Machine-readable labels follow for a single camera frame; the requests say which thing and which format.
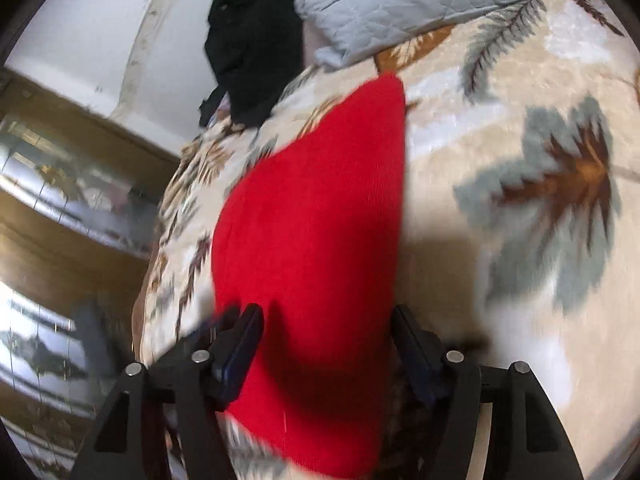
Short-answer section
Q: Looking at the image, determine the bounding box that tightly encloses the red and blue sweater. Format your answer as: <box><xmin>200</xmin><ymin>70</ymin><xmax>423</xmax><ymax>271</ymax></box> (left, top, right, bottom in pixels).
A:
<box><xmin>212</xmin><ymin>75</ymin><xmax>406</xmax><ymax>479</ymax></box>

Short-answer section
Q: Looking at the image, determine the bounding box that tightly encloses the wooden glass door wardrobe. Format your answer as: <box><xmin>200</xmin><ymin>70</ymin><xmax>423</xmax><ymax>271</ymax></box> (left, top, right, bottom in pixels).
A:
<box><xmin>1</xmin><ymin>70</ymin><xmax>177</xmax><ymax>479</ymax></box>

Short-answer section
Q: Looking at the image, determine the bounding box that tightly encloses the black clothing pile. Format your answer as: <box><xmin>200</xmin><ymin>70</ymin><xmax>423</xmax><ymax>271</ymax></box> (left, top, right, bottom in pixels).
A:
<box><xmin>200</xmin><ymin>0</ymin><xmax>304</xmax><ymax>128</ymax></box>

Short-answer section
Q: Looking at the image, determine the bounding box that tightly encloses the leaf patterned fleece blanket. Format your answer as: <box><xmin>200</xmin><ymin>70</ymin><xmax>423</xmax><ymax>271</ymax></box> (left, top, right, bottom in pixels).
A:
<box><xmin>132</xmin><ymin>0</ymin><xmax>639</xmax><ymax>479</ymax></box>

